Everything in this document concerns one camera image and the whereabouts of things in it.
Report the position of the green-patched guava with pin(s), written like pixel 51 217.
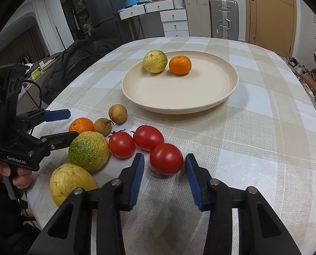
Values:
pixel 88 151

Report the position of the person's left hand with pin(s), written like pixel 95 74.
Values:
pixel 22 180

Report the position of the cream round plate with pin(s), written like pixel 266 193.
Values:
pixel 179 93

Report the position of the black jacket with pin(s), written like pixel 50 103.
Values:
pixel 75 61

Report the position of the small yellow-green guava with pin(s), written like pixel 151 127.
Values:
pixel 154 61

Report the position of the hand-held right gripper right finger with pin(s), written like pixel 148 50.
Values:
pixel 192 180

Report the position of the beige suitcase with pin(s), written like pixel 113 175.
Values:
pixel 197 16

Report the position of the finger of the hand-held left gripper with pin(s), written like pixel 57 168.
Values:
pixel 57 114
pixel 65 138

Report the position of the large yellow guava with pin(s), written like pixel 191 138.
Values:
pixel 67 183

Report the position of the brown longan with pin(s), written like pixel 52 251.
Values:
pixel 102 126
pixel 118 114

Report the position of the silver suitcase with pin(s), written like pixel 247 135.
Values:
pixel 224 18

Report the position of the orange mandarin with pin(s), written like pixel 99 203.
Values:
pixel 80 125
pixel 180 65

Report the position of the wooden door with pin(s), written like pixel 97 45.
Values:
pixel 272 16

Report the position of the green mug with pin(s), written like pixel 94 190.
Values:
pixel 37 73

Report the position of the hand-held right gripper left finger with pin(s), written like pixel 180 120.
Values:
pixel 138 180

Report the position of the blue plastic bag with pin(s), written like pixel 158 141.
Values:
pixel 134 0

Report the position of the white drawer desk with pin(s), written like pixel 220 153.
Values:
pixel 173 18

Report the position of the dark grey fridge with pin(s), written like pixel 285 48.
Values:
pixel 104 5

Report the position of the beige checked tablecloth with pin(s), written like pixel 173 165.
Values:
pixel 253 138

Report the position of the red tomato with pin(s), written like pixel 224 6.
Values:
pixel 122 144
pixel 148 138
pixel 166 159

